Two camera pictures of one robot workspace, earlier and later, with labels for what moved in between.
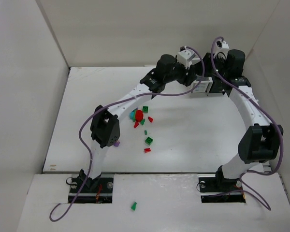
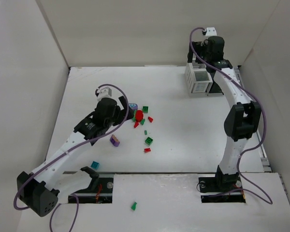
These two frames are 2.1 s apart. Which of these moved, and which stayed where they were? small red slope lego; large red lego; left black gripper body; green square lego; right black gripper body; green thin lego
Moved: right black gripper body; left black gripper body
Stayed: green thin lego; large red lego; small red slope lego; green square lego
